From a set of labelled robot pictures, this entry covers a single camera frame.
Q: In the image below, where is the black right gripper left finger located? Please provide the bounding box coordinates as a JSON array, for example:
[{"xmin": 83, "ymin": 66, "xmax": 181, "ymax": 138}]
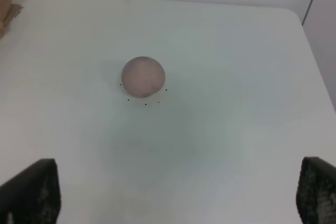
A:
[{"xmin": 1, "ymin": 158, "xmax": 61, "ymax": 223}]

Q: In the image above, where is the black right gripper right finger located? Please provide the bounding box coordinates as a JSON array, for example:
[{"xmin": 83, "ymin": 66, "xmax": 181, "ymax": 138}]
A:
[{"xmin": 296, "ymin": 157, "xmax": 335, "ymax": 224}]

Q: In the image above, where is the brown linen bag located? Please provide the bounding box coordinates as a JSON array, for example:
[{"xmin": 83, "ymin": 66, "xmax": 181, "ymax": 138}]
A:
[{"xmin": 0, "ymin": 0, "xmax": 23, "ymax": 38}]

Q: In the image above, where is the pink peach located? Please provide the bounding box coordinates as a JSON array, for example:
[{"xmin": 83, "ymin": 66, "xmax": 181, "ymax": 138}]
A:
[{"xmin": 121, "ymin": 56, "xmax": 166, "ymax": 98}]

